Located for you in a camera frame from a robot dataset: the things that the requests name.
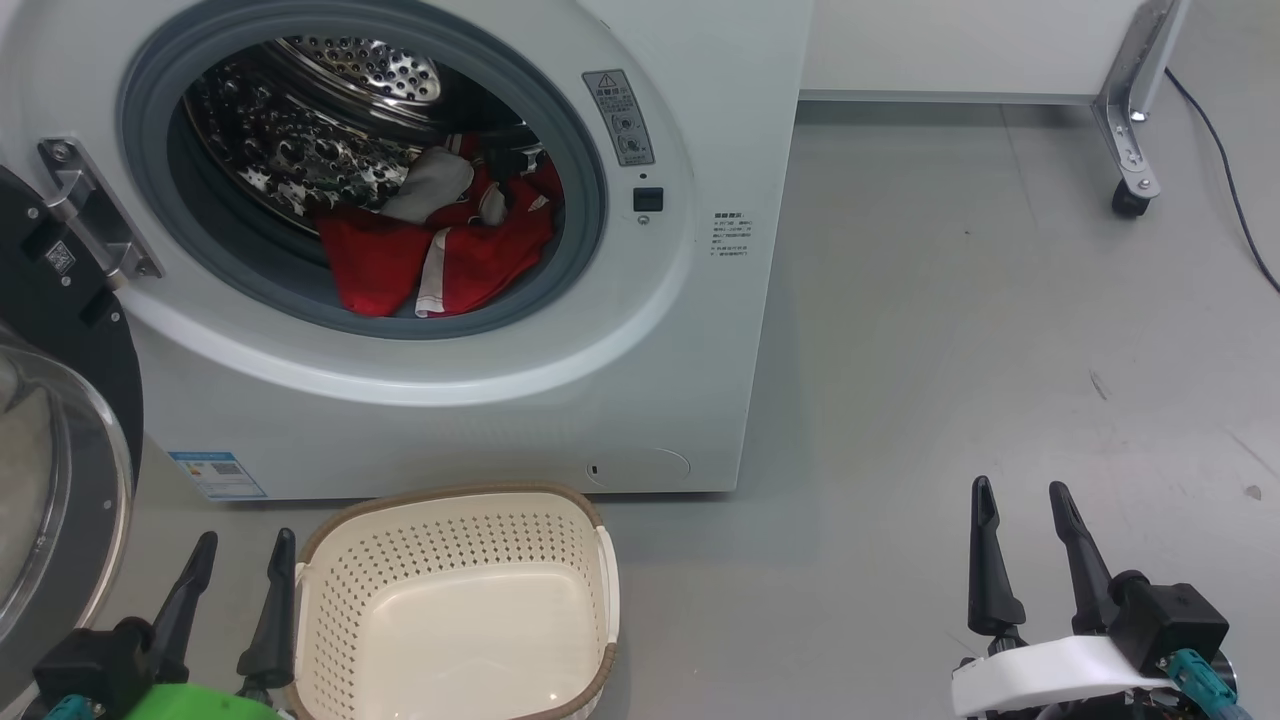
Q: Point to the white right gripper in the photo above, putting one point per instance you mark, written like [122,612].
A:
[1050,675]

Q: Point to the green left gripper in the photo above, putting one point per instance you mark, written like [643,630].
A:
[200,703]

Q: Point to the black round glass machine door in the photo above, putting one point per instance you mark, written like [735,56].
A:
[100,360]

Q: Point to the red garment with white stripes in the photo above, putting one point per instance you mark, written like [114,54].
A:
[480,265]

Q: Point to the light grey cloth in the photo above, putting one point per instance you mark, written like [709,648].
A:
[430,185]

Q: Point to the cream perforated laundry basket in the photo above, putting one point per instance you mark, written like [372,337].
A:
[480,620]

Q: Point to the white front-load washing machine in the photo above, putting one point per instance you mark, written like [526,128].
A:
[700,350]

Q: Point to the silver door hinge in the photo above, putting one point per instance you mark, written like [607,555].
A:
[95,210]

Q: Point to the black door latch socket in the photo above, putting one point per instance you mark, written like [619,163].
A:
[648,199]

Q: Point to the blue energy label sticker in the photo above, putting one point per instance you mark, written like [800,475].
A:
[218,475]

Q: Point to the small printed text label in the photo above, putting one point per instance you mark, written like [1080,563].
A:
[732,235]

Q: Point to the metal leg with caster wheel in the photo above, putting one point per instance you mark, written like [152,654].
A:
[1135,120]

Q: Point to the perforated steel drum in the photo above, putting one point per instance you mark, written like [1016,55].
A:
[290,150]

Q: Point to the white cabinet panel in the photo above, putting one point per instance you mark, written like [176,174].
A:
[950,45]

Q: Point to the grey warning sticker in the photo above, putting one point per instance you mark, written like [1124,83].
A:
[620,118]

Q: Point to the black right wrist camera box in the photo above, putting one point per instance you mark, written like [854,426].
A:
[1170,620]

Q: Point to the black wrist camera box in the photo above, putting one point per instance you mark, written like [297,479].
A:
[95,665]
[1170,620]

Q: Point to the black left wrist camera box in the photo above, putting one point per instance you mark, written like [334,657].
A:
[95,665]

